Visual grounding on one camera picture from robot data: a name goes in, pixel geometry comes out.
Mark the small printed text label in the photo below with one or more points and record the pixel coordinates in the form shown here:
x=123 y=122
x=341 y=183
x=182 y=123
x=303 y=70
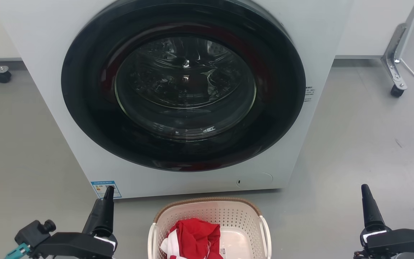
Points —
x=309 y=94

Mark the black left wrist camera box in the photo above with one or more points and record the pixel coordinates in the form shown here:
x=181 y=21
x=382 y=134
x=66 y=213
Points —
x=34 y=232

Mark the red and white garment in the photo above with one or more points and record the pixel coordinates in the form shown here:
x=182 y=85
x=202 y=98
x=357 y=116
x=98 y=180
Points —
x=196 y=237

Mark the white front-load washing machine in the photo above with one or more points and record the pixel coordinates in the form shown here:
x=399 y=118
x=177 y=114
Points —
x=45 y=54

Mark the tall metal frame leg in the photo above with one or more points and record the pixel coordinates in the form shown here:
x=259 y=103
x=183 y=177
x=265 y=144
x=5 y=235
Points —
x=395 y=50

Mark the blue energy label sticker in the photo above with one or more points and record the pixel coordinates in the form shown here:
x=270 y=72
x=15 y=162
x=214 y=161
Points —
x=101 y=187

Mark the black caster wheel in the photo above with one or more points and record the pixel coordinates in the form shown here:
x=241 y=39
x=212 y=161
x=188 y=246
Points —
x=396 y=91
x=3 y=77

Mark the round black washer door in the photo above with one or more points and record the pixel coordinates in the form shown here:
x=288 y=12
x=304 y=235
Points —
x=84 y=108

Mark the cream perforated laundry basket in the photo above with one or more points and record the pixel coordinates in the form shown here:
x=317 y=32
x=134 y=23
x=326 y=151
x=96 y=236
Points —
x=228 y=212

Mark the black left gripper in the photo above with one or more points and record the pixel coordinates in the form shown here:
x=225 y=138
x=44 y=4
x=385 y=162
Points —
x=74 y=245

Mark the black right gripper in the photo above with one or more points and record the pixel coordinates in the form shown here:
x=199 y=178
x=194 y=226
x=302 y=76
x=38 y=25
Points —
x=397 y=241

